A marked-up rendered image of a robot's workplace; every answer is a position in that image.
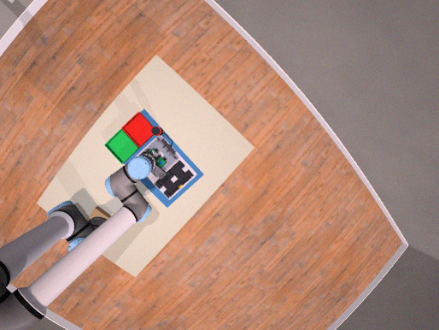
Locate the red bin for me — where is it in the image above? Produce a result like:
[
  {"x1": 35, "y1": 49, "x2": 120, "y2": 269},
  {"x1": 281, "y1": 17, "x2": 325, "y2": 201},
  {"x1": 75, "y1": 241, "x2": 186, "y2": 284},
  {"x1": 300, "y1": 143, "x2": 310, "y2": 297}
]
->
[{"x1": 122, "y1": 111, "x2": 154, "y2": 147}]

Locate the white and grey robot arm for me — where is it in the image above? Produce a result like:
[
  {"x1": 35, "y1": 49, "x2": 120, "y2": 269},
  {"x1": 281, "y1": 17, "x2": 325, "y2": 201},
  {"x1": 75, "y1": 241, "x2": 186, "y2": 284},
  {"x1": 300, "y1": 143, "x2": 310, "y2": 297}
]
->
[{"x1": 0, "y1": 154, "x2": 167, "y2": 330}]

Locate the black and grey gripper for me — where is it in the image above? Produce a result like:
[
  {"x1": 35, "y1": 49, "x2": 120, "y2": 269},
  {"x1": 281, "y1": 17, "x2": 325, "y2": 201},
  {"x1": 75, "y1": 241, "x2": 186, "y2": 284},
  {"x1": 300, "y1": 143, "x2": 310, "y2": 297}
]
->
[{"x1": 140, "y1": 149, "x2": 161, "y2": 162}]

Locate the green bin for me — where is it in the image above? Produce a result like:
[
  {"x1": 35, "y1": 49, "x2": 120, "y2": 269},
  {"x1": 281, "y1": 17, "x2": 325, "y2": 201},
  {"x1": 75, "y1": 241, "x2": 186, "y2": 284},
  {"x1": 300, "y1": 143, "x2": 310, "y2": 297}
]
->
[{"x1": 105, "y1": 129, "x2": 140, "y2": 164}]

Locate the green circuit board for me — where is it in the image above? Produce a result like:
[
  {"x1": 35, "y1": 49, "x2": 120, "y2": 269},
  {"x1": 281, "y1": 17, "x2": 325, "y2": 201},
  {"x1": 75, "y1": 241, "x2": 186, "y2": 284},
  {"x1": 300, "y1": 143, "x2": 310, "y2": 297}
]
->
[{"x1": 156, "y1": 158, "x2": 166, "y2": 167}]

